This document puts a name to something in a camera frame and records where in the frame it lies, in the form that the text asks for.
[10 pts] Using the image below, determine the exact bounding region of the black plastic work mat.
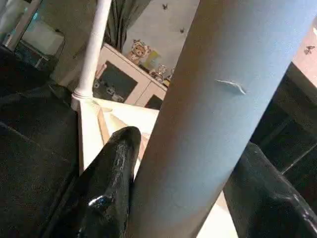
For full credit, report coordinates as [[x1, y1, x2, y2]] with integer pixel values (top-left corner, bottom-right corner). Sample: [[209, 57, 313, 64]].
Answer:
[[0, 47, 85, 238]]

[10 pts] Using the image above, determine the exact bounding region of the white plastic table leg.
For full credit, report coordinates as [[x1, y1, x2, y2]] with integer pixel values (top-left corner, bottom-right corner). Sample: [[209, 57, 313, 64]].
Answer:
[[72, 0, 112, 109], [126, 0, 317, 238]]

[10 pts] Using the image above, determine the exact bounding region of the clear glass jar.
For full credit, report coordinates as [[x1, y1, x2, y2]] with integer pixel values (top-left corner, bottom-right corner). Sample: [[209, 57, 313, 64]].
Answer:
[[155, 64, 170, 82]]

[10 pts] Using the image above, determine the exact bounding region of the beige teddy bear figure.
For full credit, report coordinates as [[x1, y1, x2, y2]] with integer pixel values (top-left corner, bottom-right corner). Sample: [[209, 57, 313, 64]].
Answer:
[[130, 40, 151, 65]]

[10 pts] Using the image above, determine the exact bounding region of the white glass door cabinet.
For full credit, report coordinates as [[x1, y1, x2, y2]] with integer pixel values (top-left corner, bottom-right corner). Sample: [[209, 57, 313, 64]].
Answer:
[[93, 42, 171, 111]]

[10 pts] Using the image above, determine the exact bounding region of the white plastic children's table top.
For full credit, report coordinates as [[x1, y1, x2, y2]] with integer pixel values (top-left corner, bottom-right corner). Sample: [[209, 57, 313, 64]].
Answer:
[[72, 97, 239, 238]]

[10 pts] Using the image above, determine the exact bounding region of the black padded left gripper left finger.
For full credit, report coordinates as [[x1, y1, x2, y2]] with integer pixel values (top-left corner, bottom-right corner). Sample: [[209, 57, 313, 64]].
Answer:
[[50, 126, 142, 238]]

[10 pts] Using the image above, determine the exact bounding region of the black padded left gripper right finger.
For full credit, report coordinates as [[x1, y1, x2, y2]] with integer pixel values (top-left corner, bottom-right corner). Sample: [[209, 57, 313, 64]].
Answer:
[[223, 143, 317, 238]]

